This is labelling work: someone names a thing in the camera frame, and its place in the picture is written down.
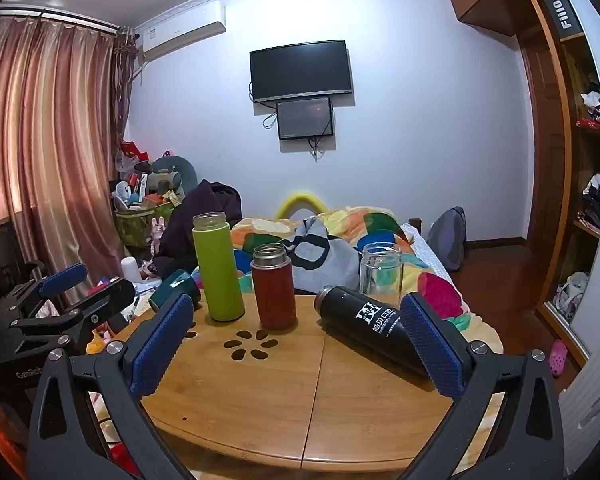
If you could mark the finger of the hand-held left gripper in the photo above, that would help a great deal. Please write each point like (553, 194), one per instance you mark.
(62, 280)
(112, 297)

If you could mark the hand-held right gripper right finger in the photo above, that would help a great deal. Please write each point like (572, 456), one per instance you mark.
(432, 347)

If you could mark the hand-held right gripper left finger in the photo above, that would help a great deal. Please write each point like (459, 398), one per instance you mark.
(160, 347)

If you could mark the black vacuum cup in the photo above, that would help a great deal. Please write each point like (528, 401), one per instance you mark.
(360, 325)

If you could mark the dark green cup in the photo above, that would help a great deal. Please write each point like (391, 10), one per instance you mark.
(172, 282)

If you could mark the clear glass cup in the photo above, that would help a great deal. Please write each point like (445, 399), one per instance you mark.
(381, 272)

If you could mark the green vacuum cup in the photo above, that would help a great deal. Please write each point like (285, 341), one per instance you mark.
(219, 270)

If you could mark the red vacuum cup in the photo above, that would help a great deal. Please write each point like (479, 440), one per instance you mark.
(275, 295)

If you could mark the white plastic bottle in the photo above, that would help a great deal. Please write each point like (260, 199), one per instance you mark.
(131, 269)

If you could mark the black mesh chair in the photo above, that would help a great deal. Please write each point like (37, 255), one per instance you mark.
(5, 255)

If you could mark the green storage basket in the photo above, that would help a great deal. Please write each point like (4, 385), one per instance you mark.
(135, 227)

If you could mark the pink bunny toy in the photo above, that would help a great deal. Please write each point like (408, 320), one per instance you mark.
(158, 235)

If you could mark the grey backpack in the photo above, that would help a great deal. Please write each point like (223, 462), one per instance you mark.
(447, 240)

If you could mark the black coat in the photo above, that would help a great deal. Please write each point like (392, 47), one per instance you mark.
(200, 220)

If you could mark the pink slipper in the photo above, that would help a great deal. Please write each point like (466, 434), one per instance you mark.
(558, 357)

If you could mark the round wooden table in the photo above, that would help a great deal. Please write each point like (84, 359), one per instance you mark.
(280, 390)

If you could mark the pink curtain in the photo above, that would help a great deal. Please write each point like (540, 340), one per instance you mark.
(45, 150)

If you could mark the colourful printed blanket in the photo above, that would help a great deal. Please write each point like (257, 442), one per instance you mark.
(375, 227)

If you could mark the grey cloth with black rings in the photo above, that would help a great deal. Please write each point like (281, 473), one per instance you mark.
(325, 265)

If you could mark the grey green plush toy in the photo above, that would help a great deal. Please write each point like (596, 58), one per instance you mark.
(167, 172)

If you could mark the red bag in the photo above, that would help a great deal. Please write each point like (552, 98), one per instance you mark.
(132, 150)

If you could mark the grey bag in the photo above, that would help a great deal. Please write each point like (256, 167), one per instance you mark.
(570, 292)

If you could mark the yellow foam tube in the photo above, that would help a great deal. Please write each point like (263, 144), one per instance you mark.
(300, 199)

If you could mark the brown patterned curtain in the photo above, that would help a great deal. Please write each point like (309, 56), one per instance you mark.
(125, 85)

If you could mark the wooden wardrobe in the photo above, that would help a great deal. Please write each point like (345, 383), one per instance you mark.
(545, 135)

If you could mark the small black monitor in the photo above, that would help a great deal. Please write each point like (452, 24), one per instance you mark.
(305, 117)

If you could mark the white air conditioner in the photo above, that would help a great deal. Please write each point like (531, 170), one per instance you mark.
(185, 30)

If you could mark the black box with white print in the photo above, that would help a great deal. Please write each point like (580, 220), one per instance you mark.
(564, 14)

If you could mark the black wall television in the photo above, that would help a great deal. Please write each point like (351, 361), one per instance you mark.
(300, 70)

